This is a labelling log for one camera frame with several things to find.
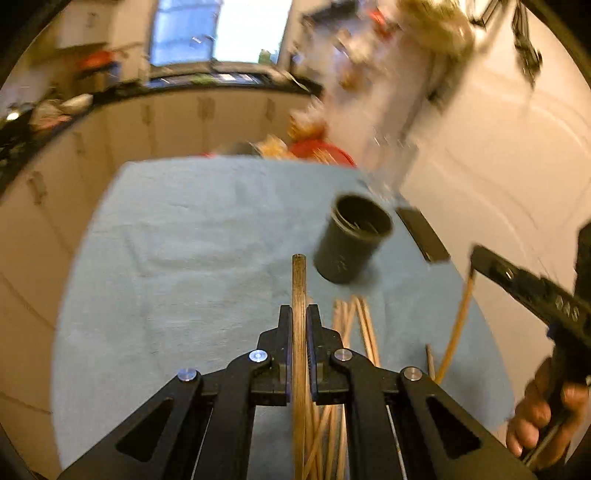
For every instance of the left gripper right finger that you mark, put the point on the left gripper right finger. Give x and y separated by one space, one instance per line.
401 425

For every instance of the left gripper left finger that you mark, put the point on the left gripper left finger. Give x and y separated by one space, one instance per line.
197 426

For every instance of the wooden chopstick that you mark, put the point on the wooden chopstick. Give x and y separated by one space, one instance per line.
338 445
367 329
315 430
430 362
458 327
300 360

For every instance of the lower kitchen cabinets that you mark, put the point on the lower kitchen cabinets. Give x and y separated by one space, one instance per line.
48 195

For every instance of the right hand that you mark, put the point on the right hand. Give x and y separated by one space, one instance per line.
533 413

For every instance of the black smartphone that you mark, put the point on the black smartphone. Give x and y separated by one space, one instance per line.
428 242

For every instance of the blue towel table cloth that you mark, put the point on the blue towel table cloth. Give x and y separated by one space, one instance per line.
187 261

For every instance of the black utensil holder cup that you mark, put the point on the black utensil holder cup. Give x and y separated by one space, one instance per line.
356 228

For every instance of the clear glass pitcher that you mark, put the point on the clear glass pitcher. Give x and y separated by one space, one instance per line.
388 163

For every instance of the hanging plastic bag with bread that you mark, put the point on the hanging plastic bag with bread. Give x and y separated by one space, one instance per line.
439 26

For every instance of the red basin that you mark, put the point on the red basin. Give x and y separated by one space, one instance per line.
95 61

